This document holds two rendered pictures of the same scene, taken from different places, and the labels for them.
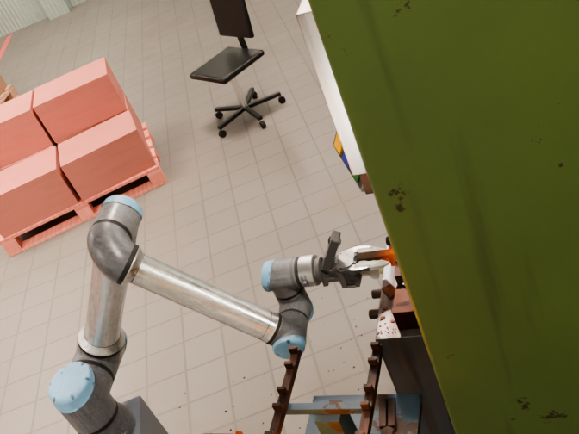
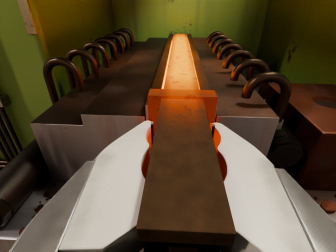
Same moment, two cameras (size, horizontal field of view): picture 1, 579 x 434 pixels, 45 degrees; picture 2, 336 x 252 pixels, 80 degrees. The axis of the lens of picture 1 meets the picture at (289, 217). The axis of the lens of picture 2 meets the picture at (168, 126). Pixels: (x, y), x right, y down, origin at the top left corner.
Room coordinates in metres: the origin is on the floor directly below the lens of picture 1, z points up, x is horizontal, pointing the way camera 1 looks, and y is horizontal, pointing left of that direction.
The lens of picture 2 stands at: (1.51, -0.10, 1.07)
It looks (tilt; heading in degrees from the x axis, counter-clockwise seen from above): 31 degrees down; 247
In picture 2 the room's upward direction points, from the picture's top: 1 degrees clockwise
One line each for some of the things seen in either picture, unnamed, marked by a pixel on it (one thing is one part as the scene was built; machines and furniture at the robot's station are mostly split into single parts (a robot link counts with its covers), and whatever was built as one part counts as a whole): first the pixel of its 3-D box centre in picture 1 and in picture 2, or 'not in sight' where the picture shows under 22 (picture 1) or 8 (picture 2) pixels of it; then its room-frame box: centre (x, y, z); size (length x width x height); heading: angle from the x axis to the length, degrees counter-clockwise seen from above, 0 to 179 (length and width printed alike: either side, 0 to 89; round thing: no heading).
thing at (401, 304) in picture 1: (419, 307); (317, 129); (1.28, -0.21, 0.95); 0.12 x 0.09 x 0.07; 65
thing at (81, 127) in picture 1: (60, 152); not in sight; (4.61, 1.28, 0.36); 1.23 x 0.89 x 0.73; 89
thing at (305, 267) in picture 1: (311, 271); not in sight; (1.55, 0.01, 0.98); 0.10 x 0.05 x 0.09; 155
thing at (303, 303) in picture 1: (294, 304); not in sight; (1.58, 0.09, 0.86); 0.12 x 0.09 x 0.12; 160
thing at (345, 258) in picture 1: (339, 269); not in sight; (1.52, -0.07, 0.97); 0.12 x 0.08 x 0.09; 65
